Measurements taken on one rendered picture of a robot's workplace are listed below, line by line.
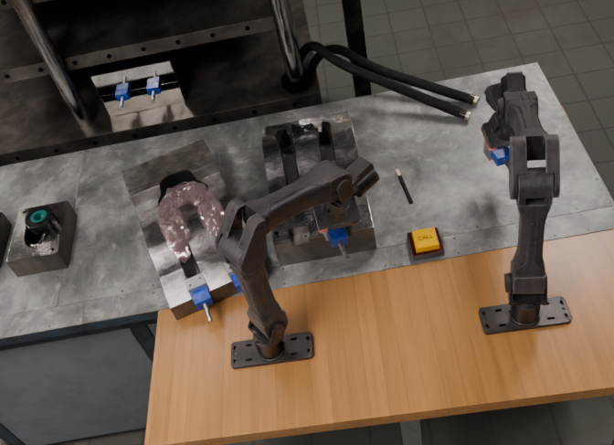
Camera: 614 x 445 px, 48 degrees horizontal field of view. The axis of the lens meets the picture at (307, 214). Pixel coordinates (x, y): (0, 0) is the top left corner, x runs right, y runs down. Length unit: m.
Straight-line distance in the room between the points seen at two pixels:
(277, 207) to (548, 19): 2.84
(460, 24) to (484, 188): 2.12
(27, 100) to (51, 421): 1.16
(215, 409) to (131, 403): 0.78
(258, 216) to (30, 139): 1.40
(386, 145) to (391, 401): 0.82
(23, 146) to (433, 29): 2.30
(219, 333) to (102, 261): 0.45
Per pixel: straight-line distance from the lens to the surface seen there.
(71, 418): 2.50
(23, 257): 2.05
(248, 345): 1.70
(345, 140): 1.92
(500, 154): 1.83
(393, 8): 4.13
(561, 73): 3.62
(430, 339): 1.65
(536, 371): 1.62
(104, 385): 2.29
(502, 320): 1.67
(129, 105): 2.47
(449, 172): 1.98
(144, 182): 2.00
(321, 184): 1.40
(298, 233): 1.79
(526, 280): 1.56
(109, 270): 1.98
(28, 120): 2.67
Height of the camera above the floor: 2.22
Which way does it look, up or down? 48 degrees down
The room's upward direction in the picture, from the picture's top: 14 degrees counter-clockwise
